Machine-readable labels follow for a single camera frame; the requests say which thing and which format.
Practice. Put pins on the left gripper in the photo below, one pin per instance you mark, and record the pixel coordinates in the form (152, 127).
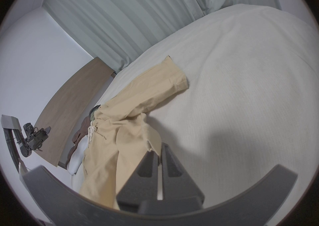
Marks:
(37, 139)

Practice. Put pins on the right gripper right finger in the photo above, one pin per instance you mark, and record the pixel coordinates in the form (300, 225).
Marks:
(179, 185)

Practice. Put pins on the brown garment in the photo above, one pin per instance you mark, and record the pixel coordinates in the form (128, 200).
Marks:
(80, 131)

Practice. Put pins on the beige shorts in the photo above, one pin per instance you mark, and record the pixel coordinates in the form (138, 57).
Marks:
(129, 95)

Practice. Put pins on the white garment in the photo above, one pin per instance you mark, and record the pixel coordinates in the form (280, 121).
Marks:
(77, 157)

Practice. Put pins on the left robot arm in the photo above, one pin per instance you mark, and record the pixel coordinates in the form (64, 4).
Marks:
(11, 122)

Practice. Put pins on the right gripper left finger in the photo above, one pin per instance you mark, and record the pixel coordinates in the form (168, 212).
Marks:
(139, 190)

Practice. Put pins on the olive green garment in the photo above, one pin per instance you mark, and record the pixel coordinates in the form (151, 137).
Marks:
(93, 114)

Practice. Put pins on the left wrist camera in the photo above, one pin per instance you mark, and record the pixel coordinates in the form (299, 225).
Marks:
(29, 128)

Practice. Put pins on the bed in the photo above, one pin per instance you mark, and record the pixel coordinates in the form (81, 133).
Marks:
(236, 83)

